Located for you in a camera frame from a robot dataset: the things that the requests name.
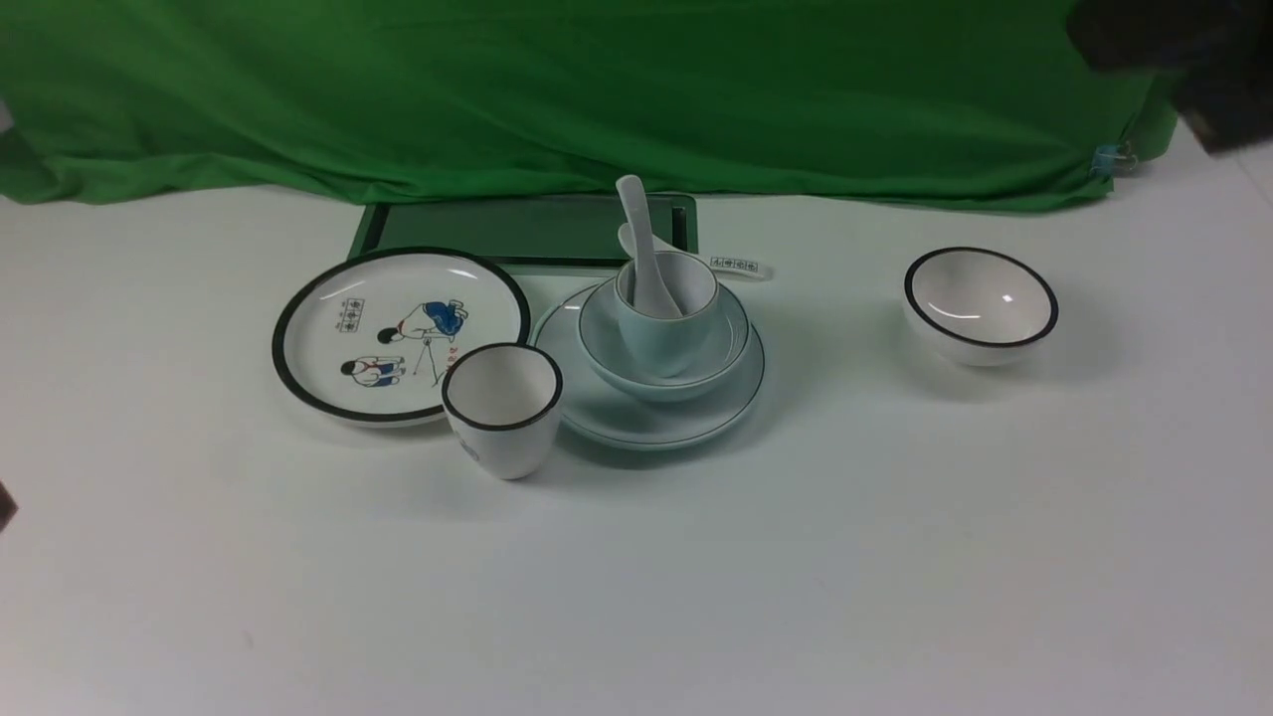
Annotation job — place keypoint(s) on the white cup with black rim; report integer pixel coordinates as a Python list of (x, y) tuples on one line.
[(503, 402)]

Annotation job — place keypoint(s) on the pale blue shallow bowl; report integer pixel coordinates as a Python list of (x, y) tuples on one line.
[(732, 342)]

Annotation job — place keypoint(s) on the white bowl with black rim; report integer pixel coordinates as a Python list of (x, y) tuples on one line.
[(978, 307)]

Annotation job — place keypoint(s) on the pale blue round plate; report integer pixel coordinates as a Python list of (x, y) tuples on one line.
[(597, 411)]

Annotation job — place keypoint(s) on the white spoon with patterned handle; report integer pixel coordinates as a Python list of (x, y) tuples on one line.
[(732, 266)]

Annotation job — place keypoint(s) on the green backdrop cloth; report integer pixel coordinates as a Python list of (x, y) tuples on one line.
[(965, 105)]

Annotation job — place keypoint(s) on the cartoon plate with black rim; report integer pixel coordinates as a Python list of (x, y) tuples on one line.
[(370, 341)]

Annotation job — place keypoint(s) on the pale blue cup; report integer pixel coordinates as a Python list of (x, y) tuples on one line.
[(665, 346)]

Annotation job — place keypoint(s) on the blue binder clip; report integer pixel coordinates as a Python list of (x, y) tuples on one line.
[(1113, 160)]

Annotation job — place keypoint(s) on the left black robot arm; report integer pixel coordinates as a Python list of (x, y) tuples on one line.
[(8, 507)]

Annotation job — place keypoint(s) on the plain white ceramic spoon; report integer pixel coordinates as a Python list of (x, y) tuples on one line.
[(650, 295)]

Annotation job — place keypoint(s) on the dark green rectangular tray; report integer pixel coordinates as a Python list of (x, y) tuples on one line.
[(577, 231)]

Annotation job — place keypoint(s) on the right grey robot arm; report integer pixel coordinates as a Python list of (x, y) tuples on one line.
[(1217, 52)]

